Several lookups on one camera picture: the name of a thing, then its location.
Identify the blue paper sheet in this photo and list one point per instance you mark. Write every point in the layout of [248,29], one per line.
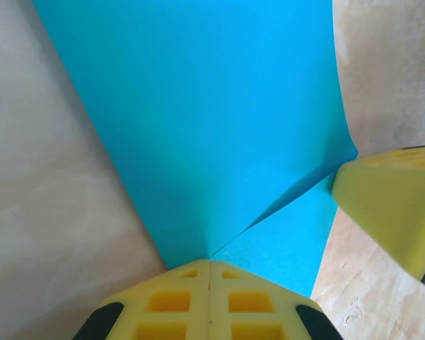
[198,124]

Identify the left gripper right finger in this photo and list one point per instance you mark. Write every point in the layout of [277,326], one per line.
[255,304]

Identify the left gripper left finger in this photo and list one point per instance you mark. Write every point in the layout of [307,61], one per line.
[163,304]

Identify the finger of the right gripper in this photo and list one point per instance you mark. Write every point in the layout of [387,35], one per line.
[393,205]

